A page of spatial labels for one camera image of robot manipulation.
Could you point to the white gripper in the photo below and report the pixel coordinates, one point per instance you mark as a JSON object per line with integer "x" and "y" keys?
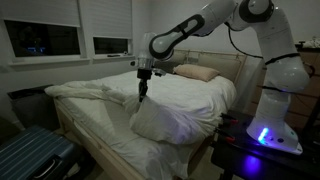
{"x": 144, "y": 73}

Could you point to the white duvet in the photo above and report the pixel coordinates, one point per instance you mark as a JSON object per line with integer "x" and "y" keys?
{"x": 176, "y": 109}

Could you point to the white bed sheet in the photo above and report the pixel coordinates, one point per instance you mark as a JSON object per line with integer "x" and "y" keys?
{"x": 109, "y": 122}

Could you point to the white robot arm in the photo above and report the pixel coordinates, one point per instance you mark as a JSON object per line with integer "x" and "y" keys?
{"x": 270, "y": 24}

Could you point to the beige pillow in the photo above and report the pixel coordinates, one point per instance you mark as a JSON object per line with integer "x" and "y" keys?
{"x": 196, "y": 72}

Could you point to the right window with blind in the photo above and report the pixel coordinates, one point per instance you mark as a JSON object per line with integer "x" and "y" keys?
{"x": 111, "y": 22}

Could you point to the window with blind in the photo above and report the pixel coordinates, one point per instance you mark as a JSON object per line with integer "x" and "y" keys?
{"x": 42, "y": 30}
{"x": 111, "y": 22}

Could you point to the beige padded headboard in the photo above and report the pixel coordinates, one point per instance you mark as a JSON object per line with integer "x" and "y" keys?
{"x": 229, "y": 65}

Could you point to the black table clamp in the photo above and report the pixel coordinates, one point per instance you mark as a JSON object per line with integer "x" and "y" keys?
{"x": 223, "y": 128}

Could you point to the dark bedside box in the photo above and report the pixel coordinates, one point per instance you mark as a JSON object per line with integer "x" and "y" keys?
{"x": 33, "y": 106}

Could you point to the left window with blind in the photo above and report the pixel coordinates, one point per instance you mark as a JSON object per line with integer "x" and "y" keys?
{"x": 42, "y": 30}

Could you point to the black robot table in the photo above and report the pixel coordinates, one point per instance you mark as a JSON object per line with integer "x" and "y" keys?
{"x": 251, "y": 161}

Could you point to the blue striped suitcase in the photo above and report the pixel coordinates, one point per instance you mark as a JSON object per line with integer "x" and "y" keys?
{"x": 37, "y": 154}

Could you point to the wooden bed frame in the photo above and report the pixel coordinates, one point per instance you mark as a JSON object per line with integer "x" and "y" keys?
{"x": 115, "y": 166}

